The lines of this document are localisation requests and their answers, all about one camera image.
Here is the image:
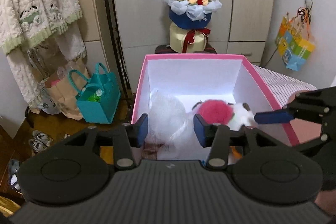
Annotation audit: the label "flower bouquet blue wrap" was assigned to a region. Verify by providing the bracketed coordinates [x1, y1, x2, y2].
[163, 0, 222, 30]

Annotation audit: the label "brown paper bag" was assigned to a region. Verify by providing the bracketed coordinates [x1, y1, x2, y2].
[41, 59, 89, 121]

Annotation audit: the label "colourful paper gift bag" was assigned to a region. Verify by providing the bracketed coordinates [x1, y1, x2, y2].
[275, 0, 315, 71]

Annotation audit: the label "pink fluffy plush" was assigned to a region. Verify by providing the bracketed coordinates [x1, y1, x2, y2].
[192, 100, 235, 124]

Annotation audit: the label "pink striped tablecloth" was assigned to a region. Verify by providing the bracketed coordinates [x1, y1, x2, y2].
[252, 64, 317, 109]

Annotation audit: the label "cream knitted garment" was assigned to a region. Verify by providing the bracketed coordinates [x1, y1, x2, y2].
[1, 0, 87, 109]

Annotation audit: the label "pink storage box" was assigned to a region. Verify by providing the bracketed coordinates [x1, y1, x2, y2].
[131, 53, 325, 162]

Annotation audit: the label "teal tote bag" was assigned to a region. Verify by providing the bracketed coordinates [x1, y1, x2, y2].
[68, 63, 121, 124]

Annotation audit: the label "white brown plush dog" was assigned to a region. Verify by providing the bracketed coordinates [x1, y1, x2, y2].
[227, 102, 257, 131]

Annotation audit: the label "orange egg-shaped sponge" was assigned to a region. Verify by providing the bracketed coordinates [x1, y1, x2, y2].
[230, 147, 243, 160]

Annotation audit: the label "cream round gift box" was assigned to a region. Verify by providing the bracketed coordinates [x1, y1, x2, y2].
[169, 23, 211, 53]

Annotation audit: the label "small shoes on floor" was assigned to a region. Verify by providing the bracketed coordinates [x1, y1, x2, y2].
[29, 130, 54, 153]

